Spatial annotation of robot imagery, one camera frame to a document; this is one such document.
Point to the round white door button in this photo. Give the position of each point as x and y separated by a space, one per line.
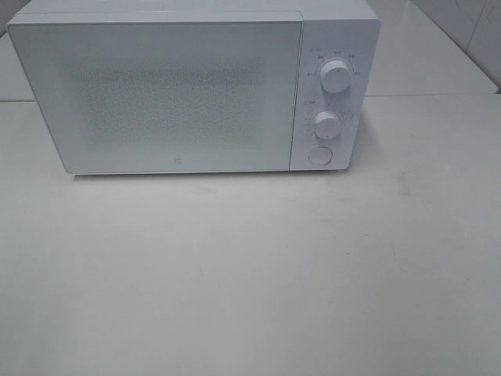
321 155

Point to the white timer knob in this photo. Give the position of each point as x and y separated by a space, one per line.
327 125

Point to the white microwave door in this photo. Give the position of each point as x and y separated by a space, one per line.
152 98

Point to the upper white power knob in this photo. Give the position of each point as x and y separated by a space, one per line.
335 75

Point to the white microwave oven body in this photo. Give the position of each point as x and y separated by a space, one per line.
347 30

